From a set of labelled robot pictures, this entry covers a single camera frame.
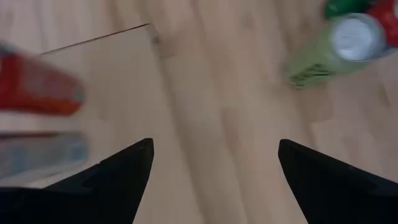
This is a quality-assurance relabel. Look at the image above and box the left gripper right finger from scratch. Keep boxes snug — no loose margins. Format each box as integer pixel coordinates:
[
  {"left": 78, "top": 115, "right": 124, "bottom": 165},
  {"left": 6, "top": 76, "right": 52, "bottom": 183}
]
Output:
[{"left": 278, "top": 139, "right": 398, "bottom": 224}]

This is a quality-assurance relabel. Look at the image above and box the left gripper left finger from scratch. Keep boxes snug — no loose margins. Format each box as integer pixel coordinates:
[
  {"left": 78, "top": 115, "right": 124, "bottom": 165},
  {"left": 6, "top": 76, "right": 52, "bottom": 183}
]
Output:
[{"left": 0, "top": 139, "right": 155, "bottom": 224}]

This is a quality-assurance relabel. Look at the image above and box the red beverage can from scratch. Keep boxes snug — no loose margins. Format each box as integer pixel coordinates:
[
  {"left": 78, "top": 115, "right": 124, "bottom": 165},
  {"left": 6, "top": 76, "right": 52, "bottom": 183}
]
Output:
[{"left": 0, "top": 51, "right": 86, "bottom": 116}]

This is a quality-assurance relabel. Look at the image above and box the light green beverage can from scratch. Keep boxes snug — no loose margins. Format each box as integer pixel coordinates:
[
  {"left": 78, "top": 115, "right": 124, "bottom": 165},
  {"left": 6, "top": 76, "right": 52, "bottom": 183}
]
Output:
[{"left": 284, "top": 12, "right": 388, "bottom": 90}]

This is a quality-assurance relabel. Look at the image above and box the red can black label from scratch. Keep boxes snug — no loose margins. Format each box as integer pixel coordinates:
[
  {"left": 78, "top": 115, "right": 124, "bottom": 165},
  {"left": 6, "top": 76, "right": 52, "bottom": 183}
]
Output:
[{"left": 365, "top": 0, "right": 398, "bottom": 49}]

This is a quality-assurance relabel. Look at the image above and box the dark green beverage can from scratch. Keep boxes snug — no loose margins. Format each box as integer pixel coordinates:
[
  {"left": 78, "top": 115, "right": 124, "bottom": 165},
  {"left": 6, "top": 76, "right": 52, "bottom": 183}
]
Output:
[{"left": 323, "top": 0, "right": 374, "bottom": 20}]

